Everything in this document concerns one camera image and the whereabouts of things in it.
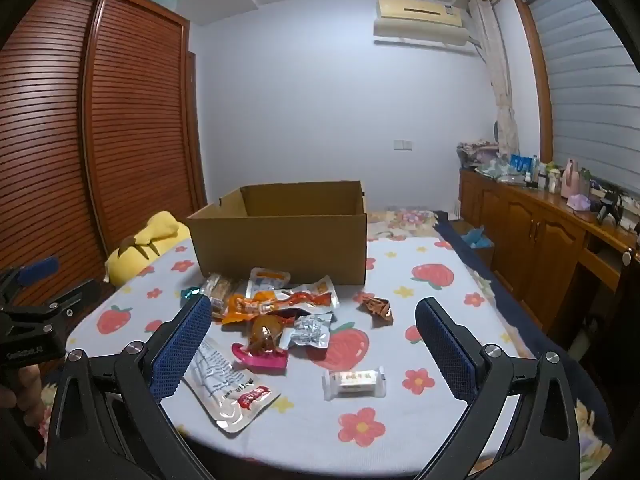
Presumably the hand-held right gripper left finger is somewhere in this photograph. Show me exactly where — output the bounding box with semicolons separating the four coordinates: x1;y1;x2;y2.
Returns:
47;294;221;480

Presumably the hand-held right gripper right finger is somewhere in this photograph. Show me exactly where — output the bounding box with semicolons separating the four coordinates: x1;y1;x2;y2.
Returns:
414;297;586;480

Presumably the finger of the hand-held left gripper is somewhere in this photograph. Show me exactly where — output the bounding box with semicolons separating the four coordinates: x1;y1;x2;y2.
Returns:
0;279;101;335
0;256;61;306

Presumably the long white snack packet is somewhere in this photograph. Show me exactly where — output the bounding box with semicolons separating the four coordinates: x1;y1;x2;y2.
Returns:
182;337;282;433

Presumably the clear biscuit packet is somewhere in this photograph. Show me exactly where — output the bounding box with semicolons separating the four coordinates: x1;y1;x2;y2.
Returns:
200;272;238;321

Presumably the orange snack packet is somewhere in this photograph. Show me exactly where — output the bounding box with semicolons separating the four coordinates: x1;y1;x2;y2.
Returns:
221;290;296;326

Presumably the pink and brown snack packet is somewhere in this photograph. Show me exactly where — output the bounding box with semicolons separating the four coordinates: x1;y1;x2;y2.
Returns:
231;312;291;373

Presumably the brown candy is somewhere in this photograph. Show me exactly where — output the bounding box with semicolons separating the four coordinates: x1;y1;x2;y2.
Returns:
356;291;394;328

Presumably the small white snack packet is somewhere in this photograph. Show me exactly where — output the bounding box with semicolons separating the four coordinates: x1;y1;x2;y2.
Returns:
322;366;387;401

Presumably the white packet with orange label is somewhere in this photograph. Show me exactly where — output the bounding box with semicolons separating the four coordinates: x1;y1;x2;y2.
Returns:
246;267;292;298

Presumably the silver foil snack packet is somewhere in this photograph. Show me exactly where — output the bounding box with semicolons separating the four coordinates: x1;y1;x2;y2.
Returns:
279;311;333;351

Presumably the clear packet with red sausage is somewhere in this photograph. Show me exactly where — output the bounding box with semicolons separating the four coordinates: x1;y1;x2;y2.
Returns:
272;275;341;311

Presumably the cardboard box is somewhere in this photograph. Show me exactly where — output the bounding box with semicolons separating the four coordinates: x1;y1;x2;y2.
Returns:
186;181;369;288

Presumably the person's left hand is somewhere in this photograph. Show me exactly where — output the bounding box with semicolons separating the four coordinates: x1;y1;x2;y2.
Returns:
0;365;45;411

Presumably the yellow plush toy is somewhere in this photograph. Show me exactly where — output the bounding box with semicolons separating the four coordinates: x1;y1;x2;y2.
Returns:
104;211;193;288

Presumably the blue plastic bag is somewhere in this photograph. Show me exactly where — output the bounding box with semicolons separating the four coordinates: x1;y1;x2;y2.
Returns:
460;227;493;249

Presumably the floral bedsheet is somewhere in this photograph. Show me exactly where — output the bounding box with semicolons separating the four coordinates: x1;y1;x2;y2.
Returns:
365;209;616;461

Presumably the wooden sideboard cabinet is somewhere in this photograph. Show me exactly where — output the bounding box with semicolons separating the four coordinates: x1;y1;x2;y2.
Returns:
459;169;640;341

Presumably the brown slatted wooden wardrobe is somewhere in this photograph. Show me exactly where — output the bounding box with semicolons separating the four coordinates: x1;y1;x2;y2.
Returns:
0;0;211;311

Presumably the pink thermos jug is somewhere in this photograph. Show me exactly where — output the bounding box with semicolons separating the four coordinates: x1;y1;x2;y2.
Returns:
561;159;581;197

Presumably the black mini tripod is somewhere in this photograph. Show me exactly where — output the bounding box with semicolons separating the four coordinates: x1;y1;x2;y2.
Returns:
596;192;623;226

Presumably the pale tied curtain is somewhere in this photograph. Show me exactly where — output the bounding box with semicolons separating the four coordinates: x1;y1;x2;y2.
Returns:
467;0;521;158

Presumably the grey window blind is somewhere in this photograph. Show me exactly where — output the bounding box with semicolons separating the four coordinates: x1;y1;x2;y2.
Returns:
525;0;640;196

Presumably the wall air conditioner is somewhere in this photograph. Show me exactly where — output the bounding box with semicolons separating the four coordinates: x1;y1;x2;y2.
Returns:
372;0;481;56

